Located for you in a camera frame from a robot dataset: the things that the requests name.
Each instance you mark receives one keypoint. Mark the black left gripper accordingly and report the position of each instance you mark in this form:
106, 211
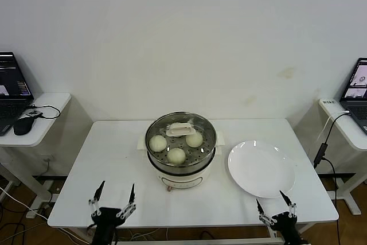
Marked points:
107, 222

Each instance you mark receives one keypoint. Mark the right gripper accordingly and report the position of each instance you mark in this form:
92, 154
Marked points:
286, 225

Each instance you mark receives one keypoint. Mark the white steamed baozi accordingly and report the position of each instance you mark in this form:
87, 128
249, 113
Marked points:
194, 140
176, 155
157, 143

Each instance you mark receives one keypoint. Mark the round glass pot lid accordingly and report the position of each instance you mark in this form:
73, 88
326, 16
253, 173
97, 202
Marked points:
182, 130

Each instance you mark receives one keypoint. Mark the stainless steel steamer basket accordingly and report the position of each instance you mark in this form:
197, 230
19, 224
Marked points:
183, 167

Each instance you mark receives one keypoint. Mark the white round plate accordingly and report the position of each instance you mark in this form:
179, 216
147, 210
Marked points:
252, 170

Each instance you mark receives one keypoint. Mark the cream electric cooker base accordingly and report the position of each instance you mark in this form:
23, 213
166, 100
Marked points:
183, 180

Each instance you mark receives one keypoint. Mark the white floor power strip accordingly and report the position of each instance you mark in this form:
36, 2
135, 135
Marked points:
38, 210

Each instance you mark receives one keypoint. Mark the white side table with mouse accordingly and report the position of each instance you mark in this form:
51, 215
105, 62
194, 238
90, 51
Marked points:
48, 104

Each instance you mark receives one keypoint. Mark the black computer mouse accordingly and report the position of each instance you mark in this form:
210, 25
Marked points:
23, 126

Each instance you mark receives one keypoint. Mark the small white label sticker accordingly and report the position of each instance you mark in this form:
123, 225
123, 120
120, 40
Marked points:
329, 101

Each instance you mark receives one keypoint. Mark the grey laptop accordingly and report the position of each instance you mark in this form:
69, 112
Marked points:
357, 107

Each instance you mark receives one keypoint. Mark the black laptop with mouse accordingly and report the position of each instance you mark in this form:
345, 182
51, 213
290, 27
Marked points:
11, 84

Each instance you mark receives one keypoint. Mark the white wall socket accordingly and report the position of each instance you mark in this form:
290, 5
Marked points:
48, 159

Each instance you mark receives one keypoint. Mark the white work table frame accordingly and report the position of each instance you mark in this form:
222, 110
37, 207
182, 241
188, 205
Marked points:
200, 241

